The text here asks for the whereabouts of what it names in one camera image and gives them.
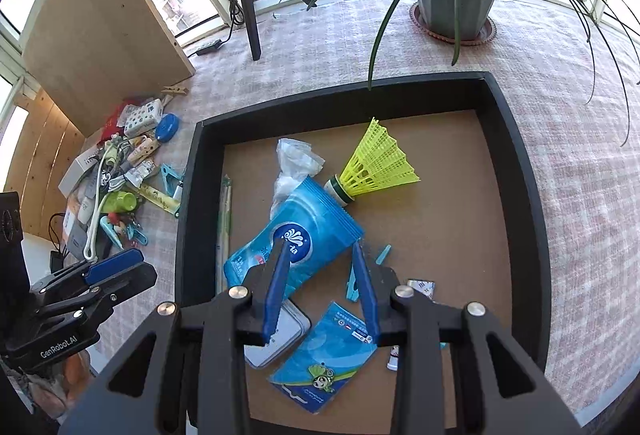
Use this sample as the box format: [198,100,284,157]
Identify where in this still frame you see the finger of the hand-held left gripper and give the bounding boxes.
[37,263,158,332]
[30,248,146,302]

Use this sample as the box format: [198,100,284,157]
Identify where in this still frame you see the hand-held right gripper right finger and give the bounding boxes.
[352,240,586,435]

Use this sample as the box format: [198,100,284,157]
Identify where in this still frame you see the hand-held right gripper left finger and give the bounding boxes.
[57,240,292,435]

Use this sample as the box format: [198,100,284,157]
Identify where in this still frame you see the blue wet wipes packet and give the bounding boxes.
[223,176,366,302]

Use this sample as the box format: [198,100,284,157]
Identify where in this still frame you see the yellow shuttlecock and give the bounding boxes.
[323,117,422,206]

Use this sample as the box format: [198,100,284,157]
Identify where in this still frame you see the black tray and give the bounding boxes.
[174,71,552,435]

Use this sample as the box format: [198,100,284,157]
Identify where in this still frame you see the person's left hand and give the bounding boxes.
[60,355,96,388]

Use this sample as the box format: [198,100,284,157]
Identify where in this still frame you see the blue clothespin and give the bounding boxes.
[159,163,186,200]
[346,244,393,302]
[99,214,150,250]

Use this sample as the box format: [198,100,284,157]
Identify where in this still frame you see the grey sachet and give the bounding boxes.
[66,221,94,261]

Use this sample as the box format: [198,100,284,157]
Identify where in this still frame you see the flat white case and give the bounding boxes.
[244,299,312,370]

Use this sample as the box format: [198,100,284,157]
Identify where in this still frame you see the small silver sachet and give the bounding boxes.
[406,279,437,302]

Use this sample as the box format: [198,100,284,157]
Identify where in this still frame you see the green plastic cup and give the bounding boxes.
[101,190,139,216]

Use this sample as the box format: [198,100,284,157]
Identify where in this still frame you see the wrapped chopsticks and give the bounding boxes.
[216,174,235,296]

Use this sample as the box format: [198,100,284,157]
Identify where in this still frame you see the long yellow packet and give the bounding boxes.
[139,182,182,216]

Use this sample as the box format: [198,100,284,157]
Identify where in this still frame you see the blue printed paper packet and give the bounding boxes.
[268,300,379,414]

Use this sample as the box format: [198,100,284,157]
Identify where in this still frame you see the white creamer sachet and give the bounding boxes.
[122,162,153,188]

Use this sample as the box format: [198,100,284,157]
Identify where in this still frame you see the white cardboard box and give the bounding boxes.
[57,147,101,196]

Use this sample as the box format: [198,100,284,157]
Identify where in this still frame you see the pink cosmetic tube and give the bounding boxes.
[127,137,162,166]

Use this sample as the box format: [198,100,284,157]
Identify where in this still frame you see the crumpled clear plastic bag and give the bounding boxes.
[271,138,327,218]

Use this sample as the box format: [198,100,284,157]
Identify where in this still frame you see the wooden plank panel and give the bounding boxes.
[2,90,86,236]

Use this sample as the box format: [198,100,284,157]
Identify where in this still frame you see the red packet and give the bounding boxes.
[97,102,131,140]

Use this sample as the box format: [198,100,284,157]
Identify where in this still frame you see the blue round tape measure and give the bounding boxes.
[154,113,181,144]

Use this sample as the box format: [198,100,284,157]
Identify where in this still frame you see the dotted pocket tissue pack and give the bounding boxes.
[121,98,165,139]

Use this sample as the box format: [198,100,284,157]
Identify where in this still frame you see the light wooden board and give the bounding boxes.
[21,0,197,138]

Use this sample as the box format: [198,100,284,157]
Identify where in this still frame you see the pink plant saucer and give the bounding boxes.
[409,1,497,46]

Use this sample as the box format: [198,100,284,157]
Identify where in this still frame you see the white plastic loop strap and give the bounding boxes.
[84,150,120,262]

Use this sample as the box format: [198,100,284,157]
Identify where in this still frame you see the black cable with controller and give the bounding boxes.
[182,0,243,60]

